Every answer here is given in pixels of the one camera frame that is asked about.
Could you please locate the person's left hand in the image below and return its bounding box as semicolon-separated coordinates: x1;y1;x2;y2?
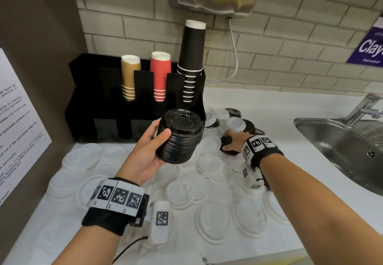
116;118;172;186

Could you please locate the person's right hand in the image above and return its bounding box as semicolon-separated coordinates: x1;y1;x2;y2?
222;130;255;152

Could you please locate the single black cup lid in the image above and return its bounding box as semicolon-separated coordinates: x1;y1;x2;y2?
220;136;241;157

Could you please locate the stack of black lids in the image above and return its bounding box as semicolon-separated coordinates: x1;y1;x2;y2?
155;108;204;164

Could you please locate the pile of white cup lids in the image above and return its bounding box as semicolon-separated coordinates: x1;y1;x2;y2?
45;106;292;244

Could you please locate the black cup and lid organizer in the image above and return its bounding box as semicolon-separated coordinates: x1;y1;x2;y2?
65;53;207;141

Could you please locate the person's left forearm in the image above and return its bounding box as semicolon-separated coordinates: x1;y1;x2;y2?
52;224;126;265

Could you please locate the person's right forearm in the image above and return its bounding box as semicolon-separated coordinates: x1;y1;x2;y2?
259;154;383;265

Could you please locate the right marker wristband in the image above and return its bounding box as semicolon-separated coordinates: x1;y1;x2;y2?
241;135;285;171

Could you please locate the marker wristband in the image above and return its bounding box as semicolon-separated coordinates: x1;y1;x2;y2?
241;135;285;171
81;177;150;236

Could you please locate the left marker wristband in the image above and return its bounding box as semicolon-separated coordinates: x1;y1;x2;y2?
81;177;150;236

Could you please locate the stack of gold paper cups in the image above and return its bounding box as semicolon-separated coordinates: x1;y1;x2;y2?
120;55;142;102

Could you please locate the stack of red paper cups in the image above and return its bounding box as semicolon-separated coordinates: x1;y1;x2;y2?
149;51;172;102

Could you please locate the stack of black paper cups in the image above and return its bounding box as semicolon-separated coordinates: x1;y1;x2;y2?
176;20;207;103

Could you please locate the steel sink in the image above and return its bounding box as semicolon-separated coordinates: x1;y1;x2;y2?
293;117;383;197

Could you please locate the microwave safety poster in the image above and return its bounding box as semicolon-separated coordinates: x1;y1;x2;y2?
0;48;52;207

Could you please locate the steel faucet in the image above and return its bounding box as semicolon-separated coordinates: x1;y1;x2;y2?
344;93;383;127

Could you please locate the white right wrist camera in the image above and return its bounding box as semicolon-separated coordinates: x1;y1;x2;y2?
241;166;267;192

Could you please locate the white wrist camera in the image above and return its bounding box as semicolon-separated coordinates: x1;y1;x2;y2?
149;200;171;246
241;166;267;192

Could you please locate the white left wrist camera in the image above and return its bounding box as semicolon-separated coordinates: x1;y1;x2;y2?
149;200;171;246

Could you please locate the white power cable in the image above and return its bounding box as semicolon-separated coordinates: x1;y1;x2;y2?
205;17;239;86

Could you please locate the black left camera cable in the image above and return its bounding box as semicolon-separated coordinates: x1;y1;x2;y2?
112;236;149;265

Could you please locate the purple wall sign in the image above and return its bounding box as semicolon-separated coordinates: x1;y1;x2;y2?
346;16;383;67

